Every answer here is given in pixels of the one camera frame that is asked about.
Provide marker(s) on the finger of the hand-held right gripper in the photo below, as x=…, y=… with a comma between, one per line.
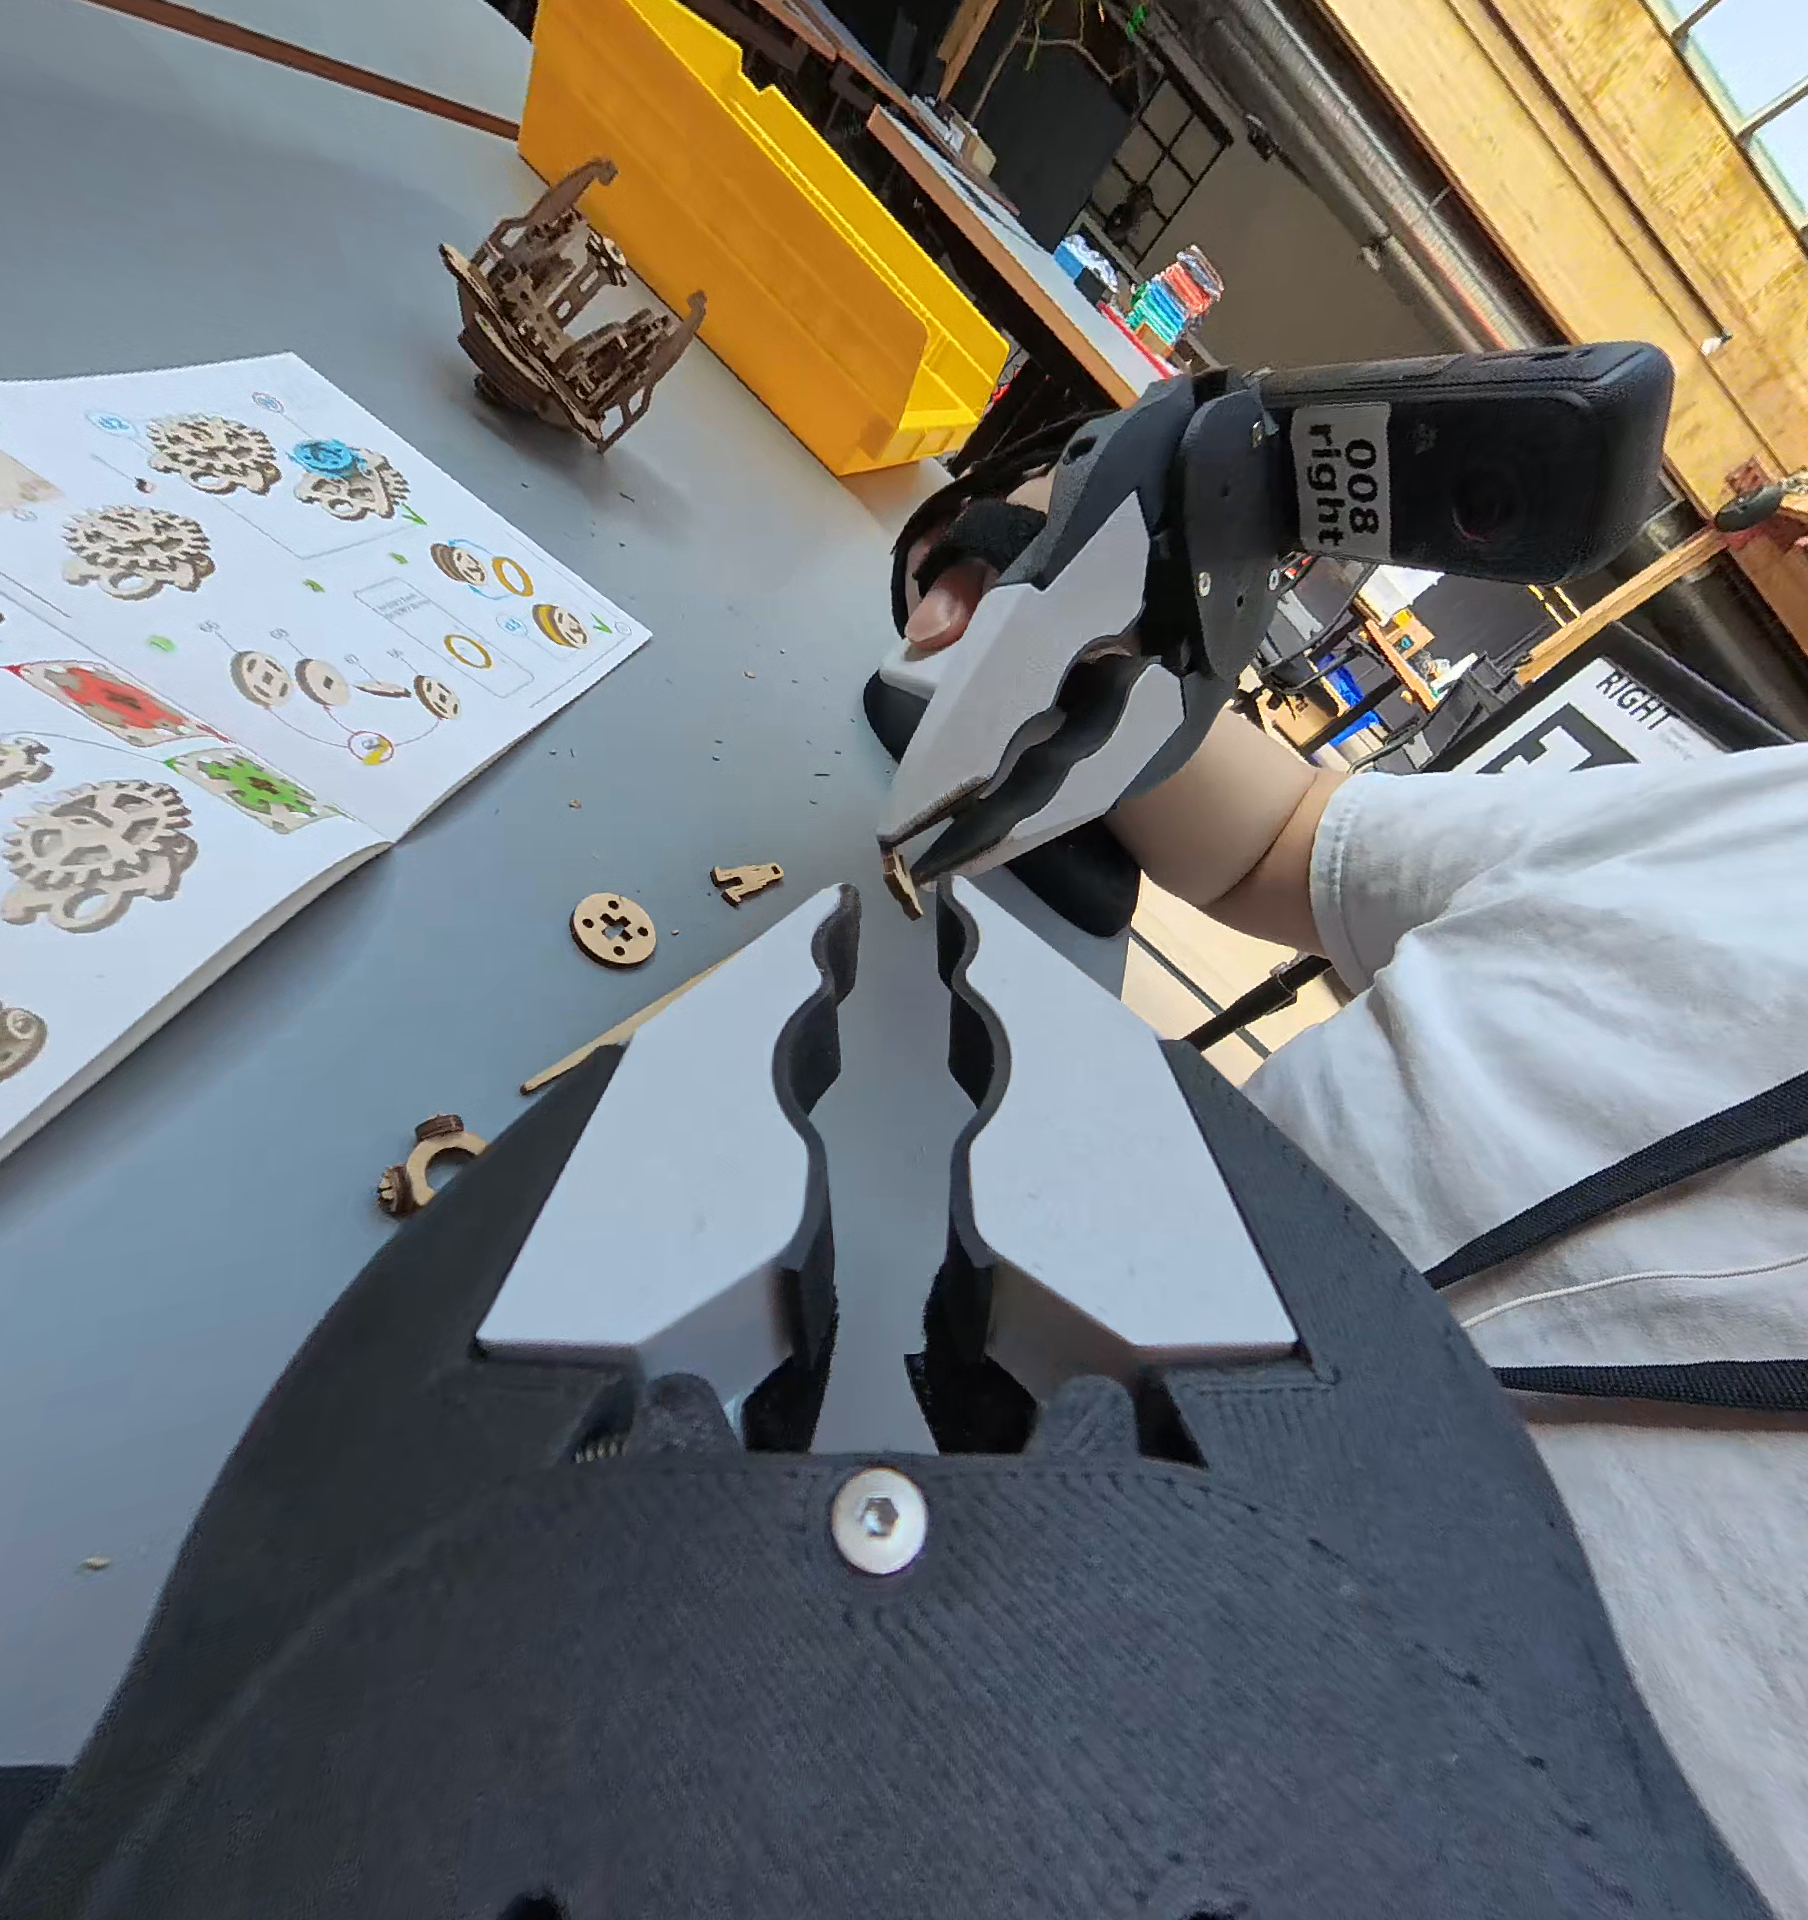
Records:
x=1024, y=660
x=1116, y=749

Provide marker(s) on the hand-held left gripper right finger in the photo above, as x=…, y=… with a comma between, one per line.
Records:
x=1129, y=1199

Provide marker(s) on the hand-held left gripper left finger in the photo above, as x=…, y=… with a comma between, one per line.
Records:
x=649, y=1199

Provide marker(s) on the slim wooden puzzle piece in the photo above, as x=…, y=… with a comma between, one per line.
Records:
x=619, y=1036

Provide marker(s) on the small wooden peg piece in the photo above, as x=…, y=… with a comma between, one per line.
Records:
x=900, y=885

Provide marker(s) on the small forked wooden piece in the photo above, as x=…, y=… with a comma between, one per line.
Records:
x=747, y=881

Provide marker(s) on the person's right forearm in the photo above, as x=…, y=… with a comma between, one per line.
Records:
x=1233, y=839

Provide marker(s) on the person's right hand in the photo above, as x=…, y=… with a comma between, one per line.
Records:
x=947, y=609

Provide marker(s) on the black padded wrist rest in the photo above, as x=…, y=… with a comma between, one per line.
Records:
x=1084, y=891

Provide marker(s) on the round wooden disc with cross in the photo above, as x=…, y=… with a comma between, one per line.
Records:
x=611, y=929

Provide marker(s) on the black white marker board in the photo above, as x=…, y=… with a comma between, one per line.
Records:
x=1624, y=720

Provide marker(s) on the colourful stacked trays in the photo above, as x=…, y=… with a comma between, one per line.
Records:
x=1173, y=291

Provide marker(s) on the stacked yellow bins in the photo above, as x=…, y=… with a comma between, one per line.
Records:
x=755, y=226

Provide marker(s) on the wooden mechanical model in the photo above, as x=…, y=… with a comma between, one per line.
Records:
x=559, y=314

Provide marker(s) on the assembly instruction booklet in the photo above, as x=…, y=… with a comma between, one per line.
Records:
x=245, y=720

